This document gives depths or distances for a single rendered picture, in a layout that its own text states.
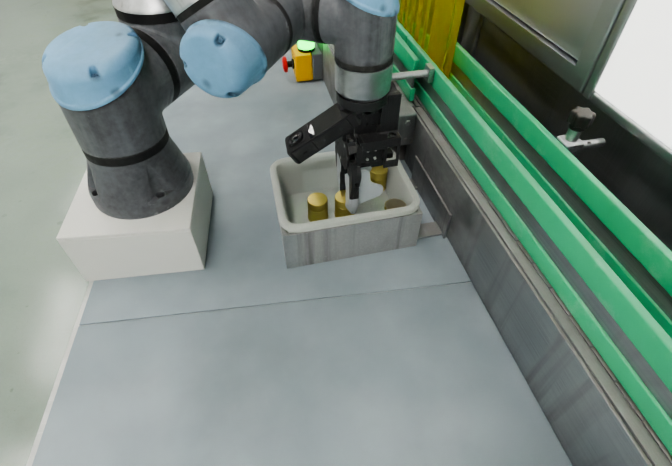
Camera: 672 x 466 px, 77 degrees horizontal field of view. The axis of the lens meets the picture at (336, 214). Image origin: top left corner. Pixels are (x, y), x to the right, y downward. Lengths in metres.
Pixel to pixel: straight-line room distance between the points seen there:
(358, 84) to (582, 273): 0.33
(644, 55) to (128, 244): 0.72
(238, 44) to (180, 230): 0.31
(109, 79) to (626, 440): 0.65
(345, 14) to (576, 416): 0.51
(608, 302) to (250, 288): 0.47
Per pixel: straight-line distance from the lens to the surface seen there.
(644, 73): 0.66
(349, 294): 0.65
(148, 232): 0.66
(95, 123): 0.61
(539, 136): 0.65
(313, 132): 0.60
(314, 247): 0.66
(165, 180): 0.66
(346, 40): 0.53
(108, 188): 0.67
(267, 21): 0.47
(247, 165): 0.89
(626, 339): 0.50
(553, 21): 0.79
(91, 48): 0.61
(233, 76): 0.43
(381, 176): 0.75
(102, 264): 0.73
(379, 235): 0.67
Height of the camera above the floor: 1.29
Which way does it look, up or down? 45 degrees down
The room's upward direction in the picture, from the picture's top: straight up
